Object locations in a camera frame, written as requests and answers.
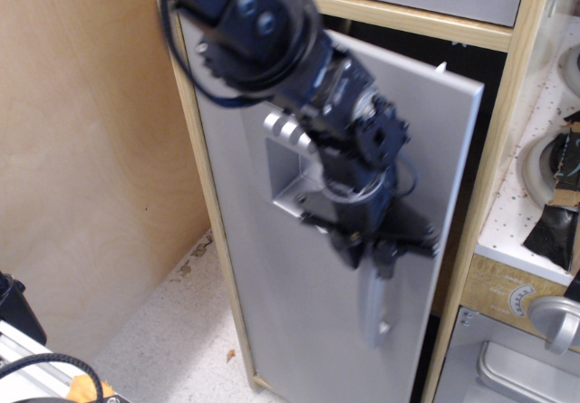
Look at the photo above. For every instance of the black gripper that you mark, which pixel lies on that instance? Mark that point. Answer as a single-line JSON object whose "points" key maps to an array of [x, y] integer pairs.
{"points": [[379, 219]]}

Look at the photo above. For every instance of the silver fridge door handle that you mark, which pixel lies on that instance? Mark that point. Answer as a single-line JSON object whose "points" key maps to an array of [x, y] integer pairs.
{"points": [[371, 289]]}

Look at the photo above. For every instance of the silver fridge door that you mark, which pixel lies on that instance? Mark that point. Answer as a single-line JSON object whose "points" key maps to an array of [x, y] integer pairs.
{"points": [[298, 299]]}

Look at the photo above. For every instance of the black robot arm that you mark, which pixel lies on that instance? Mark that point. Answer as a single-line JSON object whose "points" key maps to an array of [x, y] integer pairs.
{"points": [[278, 51]]}

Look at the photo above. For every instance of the silver ice dispenser panel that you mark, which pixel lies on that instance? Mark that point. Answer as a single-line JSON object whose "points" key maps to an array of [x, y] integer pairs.
{"points": [[283, 157]]}

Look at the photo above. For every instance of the wooden toy kitchen cabinet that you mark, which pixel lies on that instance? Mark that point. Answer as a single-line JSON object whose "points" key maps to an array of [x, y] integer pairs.
{"points": [[492, 54]]}

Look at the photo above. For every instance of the silver oven door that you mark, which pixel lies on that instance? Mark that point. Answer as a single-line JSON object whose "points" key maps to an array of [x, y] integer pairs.
{"points": [[459, 381]]}

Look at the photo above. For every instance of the white speckled stove top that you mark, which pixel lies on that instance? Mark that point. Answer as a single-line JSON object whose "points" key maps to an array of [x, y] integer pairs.
{"points": [[522, 191]]}

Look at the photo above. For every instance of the silver oven knob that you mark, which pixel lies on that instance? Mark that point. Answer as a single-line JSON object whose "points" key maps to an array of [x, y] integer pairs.
{"points": [[557, 319]]}

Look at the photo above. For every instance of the orange tape piece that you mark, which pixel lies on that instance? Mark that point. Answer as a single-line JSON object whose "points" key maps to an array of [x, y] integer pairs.
{"points": [[82, 389]]}

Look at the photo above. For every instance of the silver oven door handle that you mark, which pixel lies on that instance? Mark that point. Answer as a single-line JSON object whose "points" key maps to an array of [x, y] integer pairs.
{"points": [[524, 379]]}

